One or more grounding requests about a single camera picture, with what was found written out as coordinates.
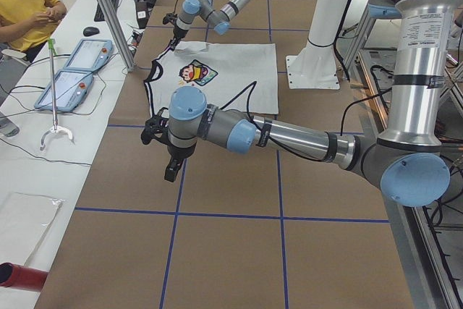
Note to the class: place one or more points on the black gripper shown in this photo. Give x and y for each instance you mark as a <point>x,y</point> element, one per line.
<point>178,32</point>
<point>179,151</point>

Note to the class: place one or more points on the grey cartoon print t-shirt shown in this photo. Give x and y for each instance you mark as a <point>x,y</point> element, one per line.
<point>234,76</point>

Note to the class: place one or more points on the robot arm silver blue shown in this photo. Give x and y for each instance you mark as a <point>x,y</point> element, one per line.
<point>403,161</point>
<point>218,19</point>

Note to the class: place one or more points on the black box with label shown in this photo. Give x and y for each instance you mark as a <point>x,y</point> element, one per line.
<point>142,13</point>

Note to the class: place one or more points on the upper blue teach pendant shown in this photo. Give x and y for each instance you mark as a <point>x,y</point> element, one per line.
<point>90,55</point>

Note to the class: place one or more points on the blue teach pendant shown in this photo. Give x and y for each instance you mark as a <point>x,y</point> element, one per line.
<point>71,88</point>
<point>90,55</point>

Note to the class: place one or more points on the black computer mouse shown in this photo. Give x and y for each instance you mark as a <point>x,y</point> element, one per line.
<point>90,31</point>

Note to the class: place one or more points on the lower blue teach pendant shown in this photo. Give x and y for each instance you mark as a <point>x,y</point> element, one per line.
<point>71,88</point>

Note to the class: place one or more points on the metal reacher grabber tool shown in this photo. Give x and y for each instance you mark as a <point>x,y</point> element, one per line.
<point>56,128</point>

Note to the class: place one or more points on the person in yellow shirt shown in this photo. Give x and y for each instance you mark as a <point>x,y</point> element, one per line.
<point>26,25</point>

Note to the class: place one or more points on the clear plastic bag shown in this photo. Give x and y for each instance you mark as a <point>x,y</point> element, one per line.
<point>25,222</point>

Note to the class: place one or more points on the red cylinder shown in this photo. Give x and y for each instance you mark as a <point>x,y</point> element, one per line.
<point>20,277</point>

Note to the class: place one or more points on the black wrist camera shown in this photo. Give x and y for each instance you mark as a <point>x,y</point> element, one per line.
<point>156,128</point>
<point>170,18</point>

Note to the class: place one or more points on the aluminium frame post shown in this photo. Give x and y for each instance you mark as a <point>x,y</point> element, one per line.
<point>117,34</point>

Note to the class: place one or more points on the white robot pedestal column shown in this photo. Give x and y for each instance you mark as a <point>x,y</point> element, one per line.
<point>315,66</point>

